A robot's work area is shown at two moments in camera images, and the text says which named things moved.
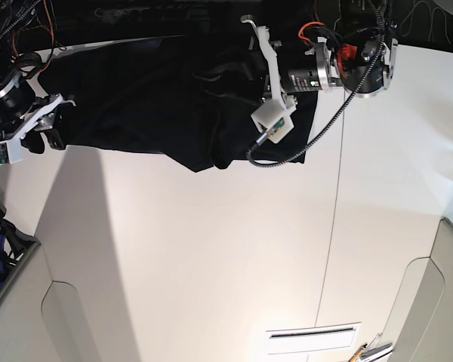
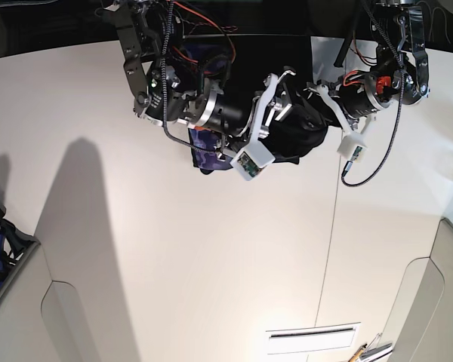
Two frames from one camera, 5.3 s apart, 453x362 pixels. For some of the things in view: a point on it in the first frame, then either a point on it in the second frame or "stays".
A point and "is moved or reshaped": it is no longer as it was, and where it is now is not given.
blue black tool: x=8 y=248 stays
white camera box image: x=7 y=152 → x=251 y=159
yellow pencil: x=358 y=353 stays
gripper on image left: x=13 y=112 → x=223 y=113
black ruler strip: x=312 y=332 stays
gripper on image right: x=242 y=78 → x=352 y=96
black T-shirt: x=192 y=99 is moved or reshaped
